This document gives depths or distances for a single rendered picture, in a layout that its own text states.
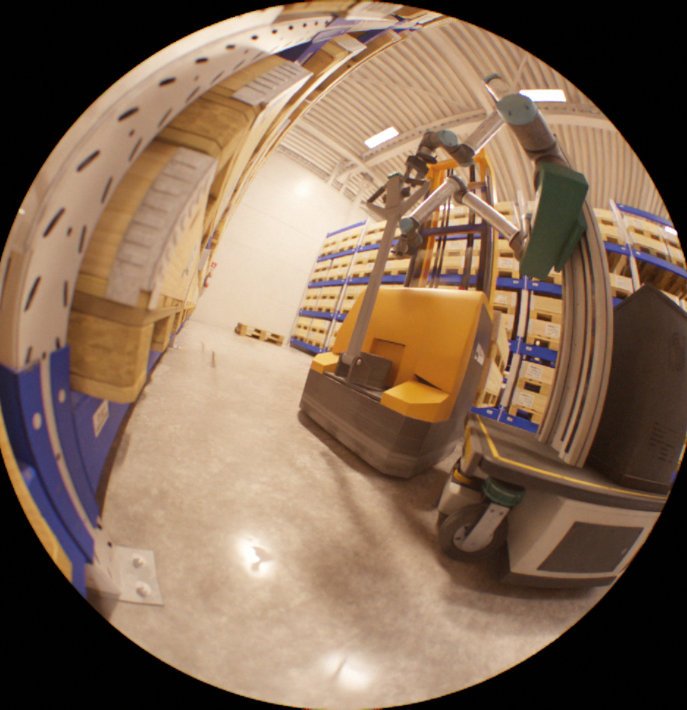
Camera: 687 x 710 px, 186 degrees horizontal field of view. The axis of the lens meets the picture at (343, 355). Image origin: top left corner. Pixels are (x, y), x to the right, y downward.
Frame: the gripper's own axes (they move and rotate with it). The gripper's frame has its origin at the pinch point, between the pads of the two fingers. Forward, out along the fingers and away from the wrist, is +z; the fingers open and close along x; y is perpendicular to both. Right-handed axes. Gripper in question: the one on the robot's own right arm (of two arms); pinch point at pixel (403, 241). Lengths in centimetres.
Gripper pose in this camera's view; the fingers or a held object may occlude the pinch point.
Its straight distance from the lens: 114.0
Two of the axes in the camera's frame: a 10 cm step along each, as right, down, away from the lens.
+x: 2.5, -9.2, -3.0
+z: -1.8, 2.6, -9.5
